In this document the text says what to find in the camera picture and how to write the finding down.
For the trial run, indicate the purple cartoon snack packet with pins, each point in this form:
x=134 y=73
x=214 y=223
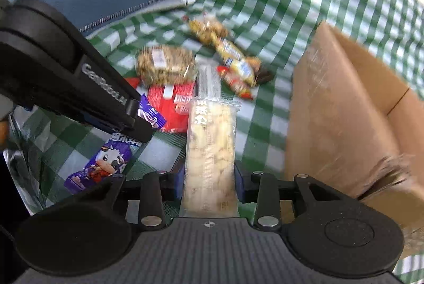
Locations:
x=102 y=163

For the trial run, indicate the clear nut brittle packet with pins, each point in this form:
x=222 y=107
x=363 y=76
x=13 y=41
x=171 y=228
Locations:
x=165 y=63

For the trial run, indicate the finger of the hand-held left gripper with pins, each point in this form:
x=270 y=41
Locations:
x=139 y=130

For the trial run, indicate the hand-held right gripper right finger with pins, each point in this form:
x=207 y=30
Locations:
x=239 y=183

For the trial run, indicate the dark brown snack wrapper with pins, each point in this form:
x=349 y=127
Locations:
x=264 y=77

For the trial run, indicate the clear plastic bag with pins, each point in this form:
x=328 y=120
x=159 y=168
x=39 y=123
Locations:
x=20 y=164

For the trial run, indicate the clear bag of nuts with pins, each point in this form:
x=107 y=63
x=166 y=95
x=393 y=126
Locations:
x=207 y=29

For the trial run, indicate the red orange snack wrapper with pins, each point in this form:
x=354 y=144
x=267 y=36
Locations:
x=235 y=82

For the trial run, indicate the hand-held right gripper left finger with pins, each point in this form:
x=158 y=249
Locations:
x=179 y=179

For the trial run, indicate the red snack packet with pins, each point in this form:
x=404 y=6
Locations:
x=170 y=108

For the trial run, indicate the brown cardboard box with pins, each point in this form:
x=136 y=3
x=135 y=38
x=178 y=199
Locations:
x=331 y=105

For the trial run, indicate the long clear puffed snack packet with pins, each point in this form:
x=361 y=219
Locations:
x=210 y=151

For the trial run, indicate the small purple candy packet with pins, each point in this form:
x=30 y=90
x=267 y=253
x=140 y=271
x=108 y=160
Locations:
x=152 y=113

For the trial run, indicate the yellow candy packet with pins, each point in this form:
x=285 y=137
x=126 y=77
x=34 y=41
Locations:
x=228 y=49
x=245 y=70

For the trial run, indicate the grey silver snack packet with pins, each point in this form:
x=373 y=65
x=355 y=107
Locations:
x=208 y=80

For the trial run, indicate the green checkered cloth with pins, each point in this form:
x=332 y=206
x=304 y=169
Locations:
x=265 y=5

